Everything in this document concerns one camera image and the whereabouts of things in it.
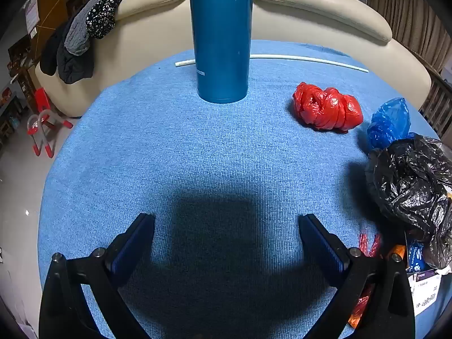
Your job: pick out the black floral cloth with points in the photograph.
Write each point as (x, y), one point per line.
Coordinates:
(102, 14)

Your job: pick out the white wall notice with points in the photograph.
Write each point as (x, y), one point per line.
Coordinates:
(32, 10)

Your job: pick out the blue white snack packet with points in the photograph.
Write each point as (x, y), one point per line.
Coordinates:
(415, 257)

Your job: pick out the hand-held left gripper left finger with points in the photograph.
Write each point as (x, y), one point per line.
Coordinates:
(136, 247)

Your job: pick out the white paper box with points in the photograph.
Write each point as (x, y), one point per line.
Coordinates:
(425, 293)

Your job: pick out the red snack wrapper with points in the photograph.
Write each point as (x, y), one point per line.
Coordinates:
(365, 245)

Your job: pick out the dark jacket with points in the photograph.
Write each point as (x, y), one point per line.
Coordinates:
(72, 67)

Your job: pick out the wooden crib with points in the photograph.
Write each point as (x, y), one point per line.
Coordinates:
(438, 95)

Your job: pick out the black plastic bag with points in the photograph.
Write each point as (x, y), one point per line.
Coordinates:
(409, 183)

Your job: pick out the red plastic bag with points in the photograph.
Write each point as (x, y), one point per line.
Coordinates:
(328, 107)

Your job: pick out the thin white stick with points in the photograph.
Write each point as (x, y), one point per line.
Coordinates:
(182, 63)

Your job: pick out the dark wooden shelf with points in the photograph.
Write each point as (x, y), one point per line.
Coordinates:
(17, 63)

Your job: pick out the teal insulated bottle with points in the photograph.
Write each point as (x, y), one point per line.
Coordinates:
(220, 42)

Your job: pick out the beige leather sofa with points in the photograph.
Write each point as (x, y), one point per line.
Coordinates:
(148, 35)

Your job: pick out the blue plastic bag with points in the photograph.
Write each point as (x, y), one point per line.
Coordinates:
(388, 123)

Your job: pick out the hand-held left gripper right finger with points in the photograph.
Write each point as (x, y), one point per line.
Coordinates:
(323, 250)

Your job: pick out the blue tablecloth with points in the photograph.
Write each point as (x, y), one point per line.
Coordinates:
(212, 155)

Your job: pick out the red toy stool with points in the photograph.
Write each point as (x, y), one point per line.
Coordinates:
(42, 100)

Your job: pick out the orange snack wrapper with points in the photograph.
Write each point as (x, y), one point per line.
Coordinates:
(360, 307)

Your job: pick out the grey knit cloth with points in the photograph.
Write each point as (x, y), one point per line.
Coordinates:
(77, 31)

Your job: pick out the beige curtain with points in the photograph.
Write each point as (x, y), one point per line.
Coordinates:
(406, 7)

